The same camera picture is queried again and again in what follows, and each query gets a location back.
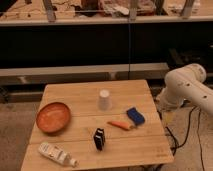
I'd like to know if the black floor cable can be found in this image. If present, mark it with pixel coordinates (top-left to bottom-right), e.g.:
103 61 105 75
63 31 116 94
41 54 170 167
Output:
164 105 206 171

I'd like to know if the orange wooden bowl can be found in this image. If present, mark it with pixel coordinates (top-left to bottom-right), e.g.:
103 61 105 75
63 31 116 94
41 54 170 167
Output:
36 102 71 133

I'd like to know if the orange carrot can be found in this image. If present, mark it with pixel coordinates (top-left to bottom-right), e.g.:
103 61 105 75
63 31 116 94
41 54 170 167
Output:
107 121 132 131

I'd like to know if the white paper cup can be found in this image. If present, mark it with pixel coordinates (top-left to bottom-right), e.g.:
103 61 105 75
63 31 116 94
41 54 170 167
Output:
98 89 111 110

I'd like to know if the black upright eraser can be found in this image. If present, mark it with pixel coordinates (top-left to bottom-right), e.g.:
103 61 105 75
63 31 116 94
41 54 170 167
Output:
93 128 105 151

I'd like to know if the white tube bottle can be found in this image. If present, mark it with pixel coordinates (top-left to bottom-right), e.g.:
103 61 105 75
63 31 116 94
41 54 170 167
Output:
38 142 77 167

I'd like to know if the blue sponge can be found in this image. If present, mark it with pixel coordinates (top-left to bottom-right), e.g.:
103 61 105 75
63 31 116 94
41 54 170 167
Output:
127 107 145 126

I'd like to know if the black equipment box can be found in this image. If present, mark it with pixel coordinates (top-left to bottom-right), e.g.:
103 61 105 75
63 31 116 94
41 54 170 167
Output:
166 49 213 73

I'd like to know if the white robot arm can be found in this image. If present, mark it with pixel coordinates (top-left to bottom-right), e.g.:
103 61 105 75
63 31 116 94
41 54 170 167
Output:
156 63 213 125

